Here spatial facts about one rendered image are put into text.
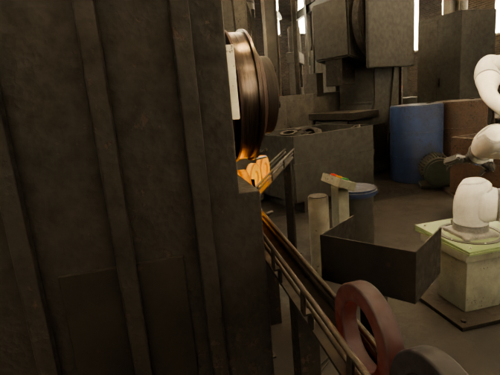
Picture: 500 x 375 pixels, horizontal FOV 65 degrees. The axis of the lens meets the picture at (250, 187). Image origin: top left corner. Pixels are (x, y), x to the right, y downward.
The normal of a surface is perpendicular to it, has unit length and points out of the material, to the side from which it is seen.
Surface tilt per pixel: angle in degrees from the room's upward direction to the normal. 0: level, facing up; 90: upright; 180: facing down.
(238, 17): 90
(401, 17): 90
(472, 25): 90
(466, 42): 90
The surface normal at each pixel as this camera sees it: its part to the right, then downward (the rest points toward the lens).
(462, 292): -0.97, 0.13
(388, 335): 0.17, -0.33
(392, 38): 0.56, 0.14
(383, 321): 0.11, -0.55
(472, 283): 0.22, 0.19
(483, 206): -0.41, 0.22
